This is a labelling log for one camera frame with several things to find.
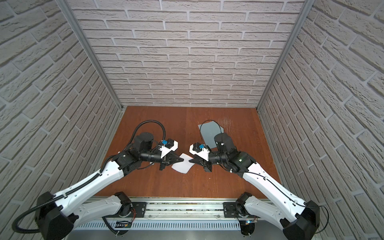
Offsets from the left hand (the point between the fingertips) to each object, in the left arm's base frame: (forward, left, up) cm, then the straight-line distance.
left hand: (182, 157), depth 67 cm
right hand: (0, -4, -1) cm, 5 cm away
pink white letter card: (-2, -1, -4) cm, 5 cm away
